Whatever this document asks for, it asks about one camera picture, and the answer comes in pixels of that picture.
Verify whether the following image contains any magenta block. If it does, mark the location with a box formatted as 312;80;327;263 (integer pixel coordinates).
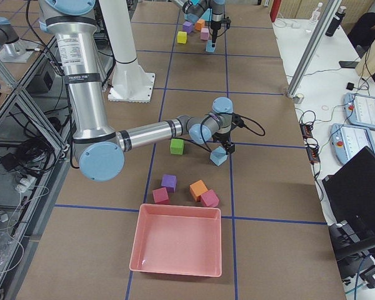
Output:
152;187;169;204
200;189;219;208

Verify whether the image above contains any green block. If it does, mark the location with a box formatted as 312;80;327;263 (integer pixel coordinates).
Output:
169;139;184;155

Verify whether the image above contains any yellow block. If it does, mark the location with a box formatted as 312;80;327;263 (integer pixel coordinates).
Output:
177;31;188;44

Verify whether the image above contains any aluminium frame post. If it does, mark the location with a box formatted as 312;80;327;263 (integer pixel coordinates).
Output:
286;0;341;98

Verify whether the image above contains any teach pendant tablet nearer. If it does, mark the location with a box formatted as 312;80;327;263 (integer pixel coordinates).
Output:
331;123;375;164

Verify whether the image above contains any magenta block left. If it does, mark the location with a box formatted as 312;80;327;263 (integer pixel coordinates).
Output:
200;189;219;208

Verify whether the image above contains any small metal cylinder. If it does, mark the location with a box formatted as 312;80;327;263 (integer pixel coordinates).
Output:
293;93;304;104

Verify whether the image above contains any teach pendant tablet farther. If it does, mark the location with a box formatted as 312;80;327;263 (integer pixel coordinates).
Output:
343;92;375;130

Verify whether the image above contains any light blue block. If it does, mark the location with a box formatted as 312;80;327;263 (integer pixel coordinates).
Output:
210;146;228;166
206;40;215;53

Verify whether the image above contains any pink red plastic bin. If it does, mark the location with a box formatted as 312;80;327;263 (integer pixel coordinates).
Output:
129;204;222;278

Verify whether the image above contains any orange block near cyan bin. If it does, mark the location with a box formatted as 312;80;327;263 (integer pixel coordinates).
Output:
194;19;206;31

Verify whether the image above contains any white pedestal column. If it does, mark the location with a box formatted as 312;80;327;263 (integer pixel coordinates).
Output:
99;0;156;103

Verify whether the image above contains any purple block near red bin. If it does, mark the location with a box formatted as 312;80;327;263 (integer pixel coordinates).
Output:
161;174;177;193

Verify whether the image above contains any black water bottle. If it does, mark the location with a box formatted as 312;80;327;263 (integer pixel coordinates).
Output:
325;6;347;37

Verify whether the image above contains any orange block near red bin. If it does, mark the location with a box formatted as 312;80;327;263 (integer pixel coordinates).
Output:
189;180;208;202

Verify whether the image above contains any purple block near cyan bin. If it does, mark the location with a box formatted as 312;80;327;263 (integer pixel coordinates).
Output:
182;21;193;34

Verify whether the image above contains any black laptop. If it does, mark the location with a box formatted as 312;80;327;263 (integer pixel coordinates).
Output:
322;146;375;233

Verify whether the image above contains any magenta block right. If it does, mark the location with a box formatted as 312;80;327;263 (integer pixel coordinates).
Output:
152;187;169;204

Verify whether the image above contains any light pink block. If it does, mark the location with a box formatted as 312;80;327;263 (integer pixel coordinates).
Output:
200;27;209;41

